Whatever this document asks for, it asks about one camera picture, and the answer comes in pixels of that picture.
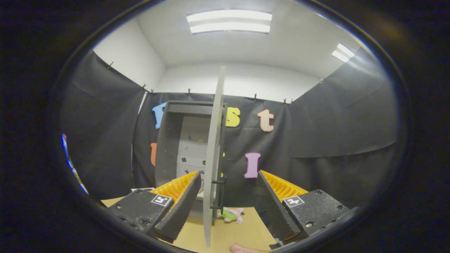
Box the small ceiling light panel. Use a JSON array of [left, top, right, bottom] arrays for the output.
[[332, 43, 355, 63]]

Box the grey shoe cabinet door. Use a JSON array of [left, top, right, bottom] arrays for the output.
[[203, 66, 227, 247]]

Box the green and pink plush toy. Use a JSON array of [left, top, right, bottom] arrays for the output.
[[219, 207, 245, 224]]

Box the blue and white poster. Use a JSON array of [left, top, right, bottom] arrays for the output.
[[61, 134, 89, 195]]

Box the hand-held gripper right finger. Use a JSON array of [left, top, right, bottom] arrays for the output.
[[257, 170, 352, 244]]

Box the grey shoe cabinet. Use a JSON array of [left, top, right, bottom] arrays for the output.
[[155, 100, 228, 218]]

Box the large ceiling light panel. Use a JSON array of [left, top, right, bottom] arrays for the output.
[[186, 9, 273, 34]]

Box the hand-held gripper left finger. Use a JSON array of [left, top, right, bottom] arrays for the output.
[[105, 171, 202, 244]]

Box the black backdrop cloth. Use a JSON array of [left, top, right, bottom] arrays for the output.
[[60, 49, 399, 211]]

